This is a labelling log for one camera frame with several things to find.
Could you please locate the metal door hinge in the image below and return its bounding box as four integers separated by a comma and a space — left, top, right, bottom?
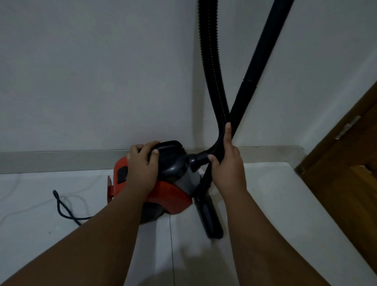
335, 115, 362, 140

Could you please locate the red vacuum cleaner body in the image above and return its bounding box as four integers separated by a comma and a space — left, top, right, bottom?
106, 140, 204, 225

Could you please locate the black power cable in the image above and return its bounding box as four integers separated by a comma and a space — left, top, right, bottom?
52, 189, 94, 227

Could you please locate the person's right hand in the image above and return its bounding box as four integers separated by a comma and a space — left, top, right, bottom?
207, 122, 248, 198

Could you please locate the person's left hand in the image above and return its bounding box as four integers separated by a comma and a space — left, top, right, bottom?
123, 140, 161, 202

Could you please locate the brown wooden door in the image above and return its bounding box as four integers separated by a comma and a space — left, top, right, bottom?
294, 82, 377, 275

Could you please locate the person's right forearm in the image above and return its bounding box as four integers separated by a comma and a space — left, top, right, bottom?
223, 188, 330, 286

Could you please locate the black corrugated vacuum hose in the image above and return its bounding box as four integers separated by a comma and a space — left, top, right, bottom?
188, 0, 232, 173

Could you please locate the black vacuum wand with nozzle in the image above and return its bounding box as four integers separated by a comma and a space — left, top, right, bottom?
193, 0, 295, 240

